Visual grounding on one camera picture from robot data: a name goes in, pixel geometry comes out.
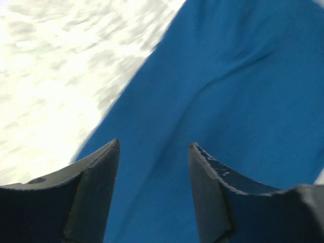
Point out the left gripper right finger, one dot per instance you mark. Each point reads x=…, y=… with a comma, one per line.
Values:
x=230, y=207

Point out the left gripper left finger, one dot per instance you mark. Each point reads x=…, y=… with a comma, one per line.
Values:
x=68, y=205

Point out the blue polo t shirt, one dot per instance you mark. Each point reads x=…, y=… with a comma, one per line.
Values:
x=244, y=80

